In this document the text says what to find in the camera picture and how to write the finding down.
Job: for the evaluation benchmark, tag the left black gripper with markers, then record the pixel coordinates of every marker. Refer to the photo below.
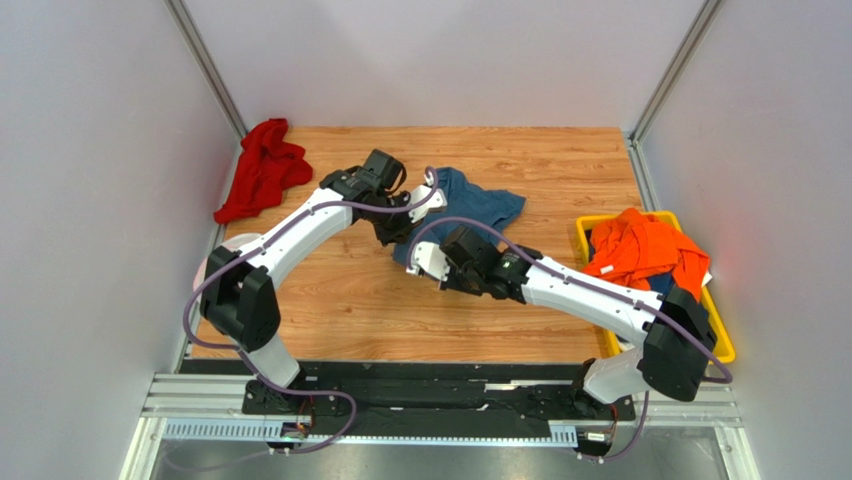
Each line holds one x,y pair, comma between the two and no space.
401,234

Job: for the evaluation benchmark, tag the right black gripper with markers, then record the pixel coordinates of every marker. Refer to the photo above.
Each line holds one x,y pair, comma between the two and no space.
451,278

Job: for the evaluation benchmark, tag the teal blue t shirt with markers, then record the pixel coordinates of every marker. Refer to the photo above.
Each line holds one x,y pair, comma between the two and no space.
495,208

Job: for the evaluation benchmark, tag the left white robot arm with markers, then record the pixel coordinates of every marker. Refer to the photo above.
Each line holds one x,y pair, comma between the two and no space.
238,295

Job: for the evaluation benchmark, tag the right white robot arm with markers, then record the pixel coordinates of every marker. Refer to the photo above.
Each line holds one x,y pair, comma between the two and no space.
669,334

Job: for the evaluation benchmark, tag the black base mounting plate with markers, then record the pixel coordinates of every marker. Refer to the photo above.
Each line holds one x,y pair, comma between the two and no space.
505,401

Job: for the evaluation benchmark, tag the red t shirt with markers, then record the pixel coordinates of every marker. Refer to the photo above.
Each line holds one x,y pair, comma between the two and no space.
267,166

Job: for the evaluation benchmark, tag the white mesh laundry bag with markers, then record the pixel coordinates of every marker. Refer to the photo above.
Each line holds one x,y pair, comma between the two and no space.
232,244

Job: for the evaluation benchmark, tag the orange t shirt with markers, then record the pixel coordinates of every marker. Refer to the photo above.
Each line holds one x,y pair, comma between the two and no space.
638,250

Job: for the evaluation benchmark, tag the navy blue t shirt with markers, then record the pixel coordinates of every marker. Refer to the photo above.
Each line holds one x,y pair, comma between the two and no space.
662,283

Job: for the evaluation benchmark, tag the yellow plastic bin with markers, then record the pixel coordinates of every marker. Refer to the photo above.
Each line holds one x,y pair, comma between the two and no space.
724,349

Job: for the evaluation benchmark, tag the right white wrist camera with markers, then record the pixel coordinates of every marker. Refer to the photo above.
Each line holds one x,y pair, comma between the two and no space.
427,259

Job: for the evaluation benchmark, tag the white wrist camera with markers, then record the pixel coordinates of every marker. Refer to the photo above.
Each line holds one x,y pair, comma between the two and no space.
425,200
427,259

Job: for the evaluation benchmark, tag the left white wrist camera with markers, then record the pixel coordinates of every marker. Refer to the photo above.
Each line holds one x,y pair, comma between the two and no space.
425,200

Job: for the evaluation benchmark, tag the aluminium frame rail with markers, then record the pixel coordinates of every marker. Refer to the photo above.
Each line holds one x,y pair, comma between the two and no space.
193,427

